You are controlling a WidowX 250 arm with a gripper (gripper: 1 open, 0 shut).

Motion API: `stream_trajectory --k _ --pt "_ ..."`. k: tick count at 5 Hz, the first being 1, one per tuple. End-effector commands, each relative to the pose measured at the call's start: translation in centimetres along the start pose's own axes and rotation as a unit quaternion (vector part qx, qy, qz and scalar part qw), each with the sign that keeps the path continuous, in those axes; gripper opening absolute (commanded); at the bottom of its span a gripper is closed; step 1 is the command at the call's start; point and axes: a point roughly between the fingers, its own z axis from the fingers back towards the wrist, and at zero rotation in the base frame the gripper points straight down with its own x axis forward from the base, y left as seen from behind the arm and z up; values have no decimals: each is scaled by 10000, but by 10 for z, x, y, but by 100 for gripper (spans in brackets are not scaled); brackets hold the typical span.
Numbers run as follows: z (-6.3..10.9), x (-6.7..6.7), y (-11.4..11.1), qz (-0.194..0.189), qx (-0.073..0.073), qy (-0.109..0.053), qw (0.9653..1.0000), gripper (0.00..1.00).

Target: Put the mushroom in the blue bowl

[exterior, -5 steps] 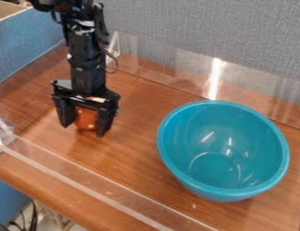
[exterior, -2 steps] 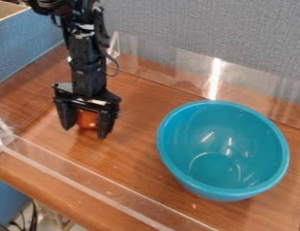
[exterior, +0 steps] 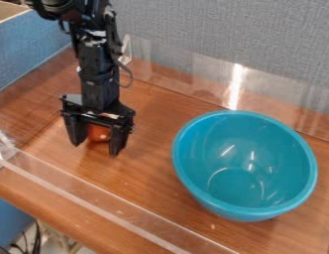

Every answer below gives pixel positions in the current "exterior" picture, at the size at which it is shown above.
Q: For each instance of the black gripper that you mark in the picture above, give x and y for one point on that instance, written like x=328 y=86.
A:
x=97 y=106

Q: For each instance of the red white-spotted toy mushroom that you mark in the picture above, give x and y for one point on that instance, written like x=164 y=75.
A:
x=99 y=133

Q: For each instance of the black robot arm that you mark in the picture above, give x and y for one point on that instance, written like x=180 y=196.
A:
x=88 y=20

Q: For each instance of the blue plastic bowl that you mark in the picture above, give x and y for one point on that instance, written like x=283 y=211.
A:
x=245 y=165

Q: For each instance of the clear acrylic front barrier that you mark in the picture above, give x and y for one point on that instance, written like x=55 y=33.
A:
x=121 y=212

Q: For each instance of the clear acrylic barrier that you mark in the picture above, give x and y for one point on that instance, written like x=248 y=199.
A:
x=121 y=212
x=224 y=82

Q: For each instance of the blue partition with wooden shelf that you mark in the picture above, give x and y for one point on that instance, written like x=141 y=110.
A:
x=31 y=40

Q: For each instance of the clear acrylic back barrier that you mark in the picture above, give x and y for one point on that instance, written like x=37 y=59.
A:
x=224 y=82

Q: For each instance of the clear acrylic corner bracket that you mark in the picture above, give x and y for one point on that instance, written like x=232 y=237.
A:
x=127 y=50

